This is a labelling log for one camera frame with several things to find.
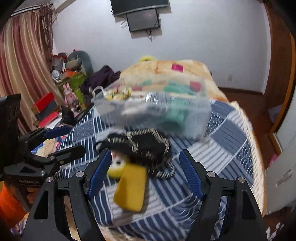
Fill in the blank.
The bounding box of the striped pink curtain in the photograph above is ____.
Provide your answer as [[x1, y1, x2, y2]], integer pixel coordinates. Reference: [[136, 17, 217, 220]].
[[0, 3, 66, 136]]

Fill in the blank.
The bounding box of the person's left forearm orange sleeve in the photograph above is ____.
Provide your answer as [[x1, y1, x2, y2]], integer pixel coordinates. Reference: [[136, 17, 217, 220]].
[[0, 184, 28, 229]]

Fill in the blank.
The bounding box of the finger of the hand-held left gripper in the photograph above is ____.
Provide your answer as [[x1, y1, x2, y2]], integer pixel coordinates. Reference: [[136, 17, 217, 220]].
[[18, 125, 73, 149], [30, 145, 87, 178]]

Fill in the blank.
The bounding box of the grey-green cushion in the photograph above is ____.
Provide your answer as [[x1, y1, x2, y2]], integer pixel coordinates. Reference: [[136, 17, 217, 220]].
[[68, 50, 94, 75]]

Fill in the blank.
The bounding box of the blue striped patchwork quilt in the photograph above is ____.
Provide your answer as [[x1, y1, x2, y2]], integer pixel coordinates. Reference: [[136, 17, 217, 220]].
[[55, 100, 266, 240]]

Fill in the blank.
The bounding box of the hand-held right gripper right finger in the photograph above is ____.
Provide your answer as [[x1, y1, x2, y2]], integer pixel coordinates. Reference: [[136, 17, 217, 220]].
[[179, 149, 269, 241]]

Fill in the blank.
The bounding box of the pink bunny plush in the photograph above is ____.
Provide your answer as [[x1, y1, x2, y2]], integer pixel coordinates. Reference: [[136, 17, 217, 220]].
[[63, 83, 78, 109]]

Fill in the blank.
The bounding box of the green cardboard box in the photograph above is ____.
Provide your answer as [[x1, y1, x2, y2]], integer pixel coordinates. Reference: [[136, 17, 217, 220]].
[[57, 72, 87, 105]]

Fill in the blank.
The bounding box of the black wall television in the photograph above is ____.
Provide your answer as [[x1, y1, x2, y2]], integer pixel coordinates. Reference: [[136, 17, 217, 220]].
[[110, 0, 170, 17]]

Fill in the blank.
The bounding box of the wooden door frame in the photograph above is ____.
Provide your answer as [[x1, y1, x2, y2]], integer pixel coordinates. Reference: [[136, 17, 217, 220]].
[[264, 1, 296, 139]]

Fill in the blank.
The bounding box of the teal cloth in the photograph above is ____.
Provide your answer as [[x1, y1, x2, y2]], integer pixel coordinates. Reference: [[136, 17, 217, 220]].
[[159, 83, 204, 132]]

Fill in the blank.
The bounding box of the beige patterned blanket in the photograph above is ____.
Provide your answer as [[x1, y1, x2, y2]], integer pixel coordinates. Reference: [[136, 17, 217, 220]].
[[119, 59, 229, 103]]

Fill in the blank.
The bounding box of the clear plastic storage box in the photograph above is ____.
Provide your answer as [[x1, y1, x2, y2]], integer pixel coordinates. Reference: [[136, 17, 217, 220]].
[[91, 77, 212, 141]]

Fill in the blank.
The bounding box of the white cabinet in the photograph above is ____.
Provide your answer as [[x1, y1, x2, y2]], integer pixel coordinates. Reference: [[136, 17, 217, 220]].
[[265, 102, 296, 215]]

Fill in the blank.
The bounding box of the yellow plush toy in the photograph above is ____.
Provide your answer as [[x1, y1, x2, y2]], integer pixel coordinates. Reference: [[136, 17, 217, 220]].
[[107, 155, 147, 213]]

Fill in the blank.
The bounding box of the pile of household clutter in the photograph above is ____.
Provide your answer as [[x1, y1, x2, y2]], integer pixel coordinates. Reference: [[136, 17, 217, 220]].
[[50, 49, 87, 85]]

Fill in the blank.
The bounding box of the person's left hand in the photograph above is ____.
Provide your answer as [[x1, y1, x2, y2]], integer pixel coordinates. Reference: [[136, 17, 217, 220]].
[[26, 185, 36, 203]]

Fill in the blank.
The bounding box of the dark purple clothing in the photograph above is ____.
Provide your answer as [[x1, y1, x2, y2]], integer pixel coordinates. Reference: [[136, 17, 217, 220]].
[[80, 65, 122, 95]]

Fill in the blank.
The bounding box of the black knit hat striped trim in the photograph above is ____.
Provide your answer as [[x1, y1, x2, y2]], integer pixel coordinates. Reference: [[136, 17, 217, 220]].
[[96, 129, 175, 180]]

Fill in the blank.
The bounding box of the yellow patterned soft toy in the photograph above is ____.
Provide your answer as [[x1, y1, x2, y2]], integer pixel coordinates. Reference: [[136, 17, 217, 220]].
[[103, 86, 132, 101]]

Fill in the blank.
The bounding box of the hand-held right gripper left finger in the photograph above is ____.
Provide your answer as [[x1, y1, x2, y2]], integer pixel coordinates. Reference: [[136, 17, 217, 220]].
[[22, 149, 113, 241]]

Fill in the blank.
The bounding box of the black framed wall screen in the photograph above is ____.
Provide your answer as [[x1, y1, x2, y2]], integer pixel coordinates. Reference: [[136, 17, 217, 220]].
[[126, 9, 161, 32]]

